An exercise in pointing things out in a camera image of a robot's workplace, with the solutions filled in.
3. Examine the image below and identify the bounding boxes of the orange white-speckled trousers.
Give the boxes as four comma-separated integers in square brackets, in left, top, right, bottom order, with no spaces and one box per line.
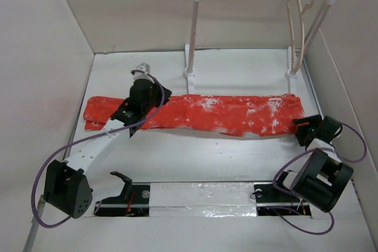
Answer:
[83,94,305,138]

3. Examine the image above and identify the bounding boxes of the wooden clothes hanger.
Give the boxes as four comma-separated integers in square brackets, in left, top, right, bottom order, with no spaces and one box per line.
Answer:
[286,0,319,74]

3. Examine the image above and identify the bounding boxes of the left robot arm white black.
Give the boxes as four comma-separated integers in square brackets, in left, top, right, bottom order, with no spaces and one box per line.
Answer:
[44,78,172,218]

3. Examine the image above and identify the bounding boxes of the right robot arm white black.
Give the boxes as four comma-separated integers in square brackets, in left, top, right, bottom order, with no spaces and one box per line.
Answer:
[273,114,353,212]

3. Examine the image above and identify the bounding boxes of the white clothes rack with metal bar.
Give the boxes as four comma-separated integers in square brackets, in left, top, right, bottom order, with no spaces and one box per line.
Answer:
[183,0,336,94]

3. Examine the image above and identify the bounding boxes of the silver foil tape strip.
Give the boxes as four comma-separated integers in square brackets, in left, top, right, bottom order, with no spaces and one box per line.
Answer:
[149,182,257,218]

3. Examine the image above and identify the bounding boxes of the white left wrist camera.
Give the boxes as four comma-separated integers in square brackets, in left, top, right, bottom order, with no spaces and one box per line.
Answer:
[131,63,151,81]

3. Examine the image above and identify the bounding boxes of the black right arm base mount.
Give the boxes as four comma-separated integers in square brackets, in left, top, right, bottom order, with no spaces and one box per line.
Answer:
[250,182,312,217]

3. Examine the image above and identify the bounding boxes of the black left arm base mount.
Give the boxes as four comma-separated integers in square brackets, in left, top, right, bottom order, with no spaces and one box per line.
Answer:
[93,171,151,217]

